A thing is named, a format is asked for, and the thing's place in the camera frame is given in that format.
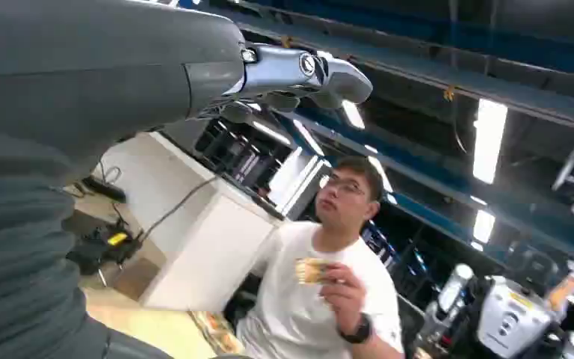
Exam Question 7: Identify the person's hand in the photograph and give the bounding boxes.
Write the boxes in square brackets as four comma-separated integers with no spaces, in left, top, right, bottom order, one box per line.
[318,263,368,337]

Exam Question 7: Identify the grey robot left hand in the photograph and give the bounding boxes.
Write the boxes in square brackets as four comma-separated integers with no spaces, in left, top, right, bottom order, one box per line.
[0,0,374,175]

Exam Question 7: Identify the yellow printed card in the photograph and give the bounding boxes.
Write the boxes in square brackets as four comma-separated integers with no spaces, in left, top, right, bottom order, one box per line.
[295,257,329,286]

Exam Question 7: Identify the black wristwatch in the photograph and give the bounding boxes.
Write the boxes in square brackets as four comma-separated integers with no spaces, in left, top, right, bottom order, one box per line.
[337,313,373,346]

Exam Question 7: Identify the person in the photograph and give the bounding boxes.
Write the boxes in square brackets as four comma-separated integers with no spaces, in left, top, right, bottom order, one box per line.
[235,156,407,359]

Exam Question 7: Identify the eyeglasses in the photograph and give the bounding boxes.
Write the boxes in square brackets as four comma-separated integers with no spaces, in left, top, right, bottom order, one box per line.
[322,176,368,197]

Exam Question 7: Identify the white panel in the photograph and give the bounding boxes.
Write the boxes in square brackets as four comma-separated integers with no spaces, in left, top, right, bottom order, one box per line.
[266,147,333,221]

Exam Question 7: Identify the black power strip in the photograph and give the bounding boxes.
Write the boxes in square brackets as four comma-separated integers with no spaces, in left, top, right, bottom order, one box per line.
[81,175,128,205]

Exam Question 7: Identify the white cabinet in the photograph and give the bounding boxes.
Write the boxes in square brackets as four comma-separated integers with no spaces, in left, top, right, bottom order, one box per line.
[93,131,288,313]

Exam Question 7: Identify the small ceiling light panel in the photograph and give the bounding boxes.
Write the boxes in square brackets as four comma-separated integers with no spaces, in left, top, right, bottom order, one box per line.
[471,209,496,245]

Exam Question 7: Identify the white humanoid robot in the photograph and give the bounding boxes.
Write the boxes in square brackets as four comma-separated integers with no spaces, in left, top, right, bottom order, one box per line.
[414,261,574,359]

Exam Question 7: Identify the black storage rack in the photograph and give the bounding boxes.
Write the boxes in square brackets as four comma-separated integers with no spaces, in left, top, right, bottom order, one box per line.
[194,117,294,200]

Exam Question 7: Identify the black device with yellow label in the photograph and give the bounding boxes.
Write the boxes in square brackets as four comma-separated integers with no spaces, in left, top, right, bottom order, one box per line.
[66,218,144,277]

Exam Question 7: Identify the ribbed grey left arm sleeve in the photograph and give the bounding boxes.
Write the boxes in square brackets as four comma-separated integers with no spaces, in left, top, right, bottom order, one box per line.
[0,129,174,359]

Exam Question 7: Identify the large ceiling light panel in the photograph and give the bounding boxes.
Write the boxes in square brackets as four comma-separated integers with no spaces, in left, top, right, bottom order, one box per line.
[472,98,509,185]

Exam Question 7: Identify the black cable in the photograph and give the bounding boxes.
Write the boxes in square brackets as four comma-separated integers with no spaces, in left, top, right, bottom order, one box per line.
[138,176,219,243]

